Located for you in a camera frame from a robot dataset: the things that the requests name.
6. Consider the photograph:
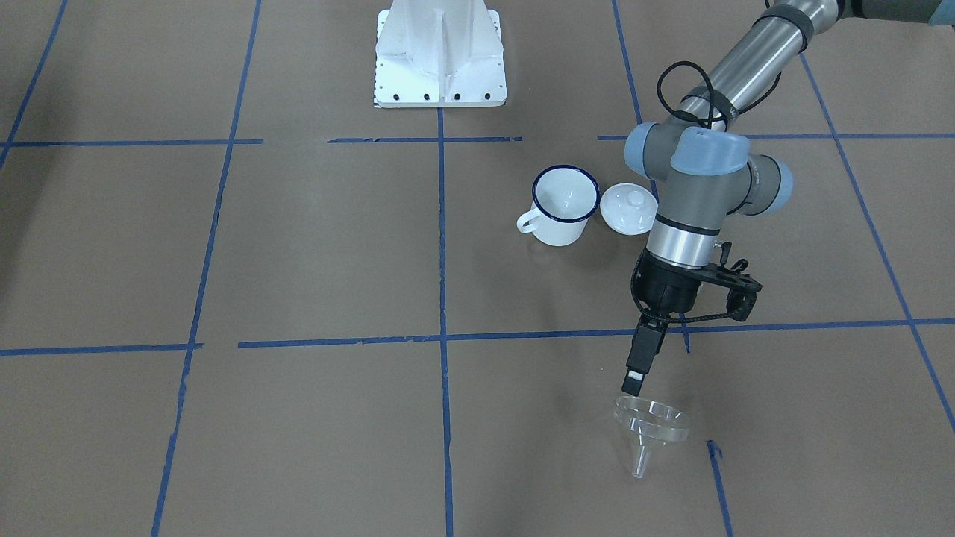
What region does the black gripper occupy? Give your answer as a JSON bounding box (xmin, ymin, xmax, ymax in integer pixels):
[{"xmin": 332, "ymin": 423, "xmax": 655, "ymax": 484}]
[{"xmin": 621, "ymin": 251, "xmax": 702, "ymax": 397}]

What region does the clear plastic funnel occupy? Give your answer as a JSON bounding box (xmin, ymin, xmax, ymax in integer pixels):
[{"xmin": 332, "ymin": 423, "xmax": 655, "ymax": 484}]
[{"xmin": 613, "ymin": 395, "xmax": 692, "ymax": 480}]

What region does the white cup lid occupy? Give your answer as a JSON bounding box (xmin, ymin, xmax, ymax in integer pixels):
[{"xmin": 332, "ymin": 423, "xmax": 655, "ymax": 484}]
[{"xmin": 599, "ymin": 183, "xmax": 658, "ymax": 236}]

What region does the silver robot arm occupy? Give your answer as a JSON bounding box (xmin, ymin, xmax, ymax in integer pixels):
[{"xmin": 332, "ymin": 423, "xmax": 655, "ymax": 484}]
[{"xmin": 621, "ymin": 1, "xmax": 953, "ymax": 395}]

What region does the white enamel cup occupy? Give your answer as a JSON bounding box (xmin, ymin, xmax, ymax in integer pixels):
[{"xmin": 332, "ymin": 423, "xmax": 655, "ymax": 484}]
[{"xmin": 516, "ymin": 166, "xmax": 601, "ymax": 247}]

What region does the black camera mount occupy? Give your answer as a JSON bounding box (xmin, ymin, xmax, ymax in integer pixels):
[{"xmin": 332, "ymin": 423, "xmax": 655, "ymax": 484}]
[{"xmin": 701, "ymin": 241, "xmax": 762, "ymax": 322}]

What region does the white camera stand pillar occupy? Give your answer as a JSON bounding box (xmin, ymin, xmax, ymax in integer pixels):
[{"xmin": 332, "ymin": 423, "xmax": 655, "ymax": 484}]
[{"xmin": 373, "ymin": 1, "xmax": 508, "ymax": 109}]

